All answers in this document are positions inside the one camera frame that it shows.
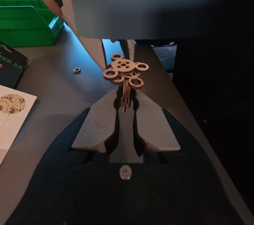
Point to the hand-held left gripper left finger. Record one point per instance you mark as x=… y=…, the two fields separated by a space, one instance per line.
x=97 y=125

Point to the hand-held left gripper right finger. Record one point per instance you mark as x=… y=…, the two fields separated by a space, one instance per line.
x=154 y=127

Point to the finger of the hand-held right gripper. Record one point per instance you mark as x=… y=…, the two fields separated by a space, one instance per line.
x=90 y=46
x=129 y=48

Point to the wooden model assembly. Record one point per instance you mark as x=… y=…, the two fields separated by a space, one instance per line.
x=123 y=66

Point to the green plastic storage bin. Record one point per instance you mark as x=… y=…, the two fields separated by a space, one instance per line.
x=23 y=30

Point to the black printed package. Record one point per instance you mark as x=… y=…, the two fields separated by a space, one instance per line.
x=11 y=66

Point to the white gear picture sheet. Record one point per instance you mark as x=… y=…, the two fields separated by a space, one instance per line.
x=11 y=121

